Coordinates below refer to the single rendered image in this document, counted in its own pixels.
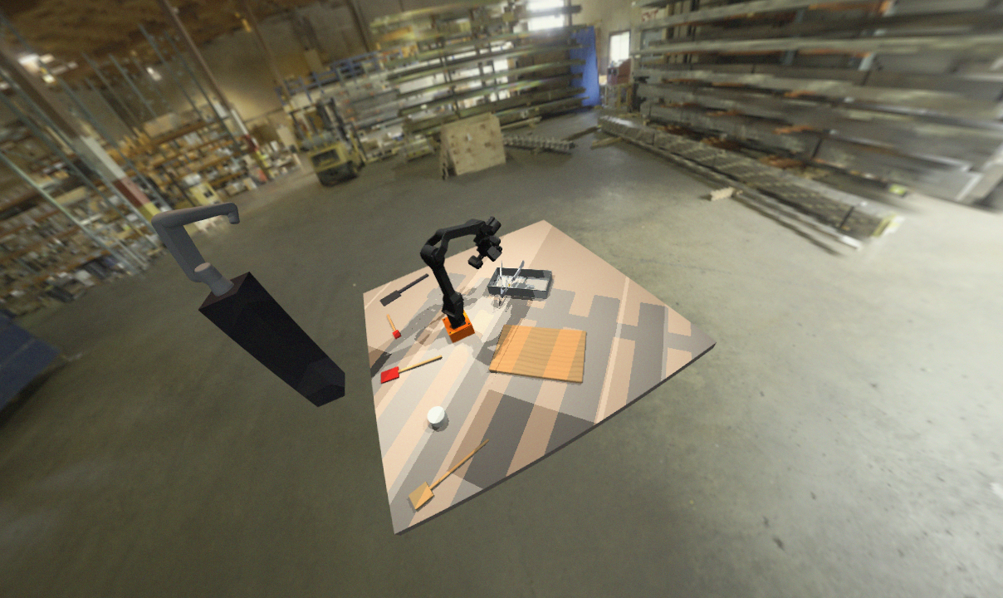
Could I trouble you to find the white cylinder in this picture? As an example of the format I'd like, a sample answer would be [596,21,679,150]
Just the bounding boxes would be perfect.
[427,406,448,428]

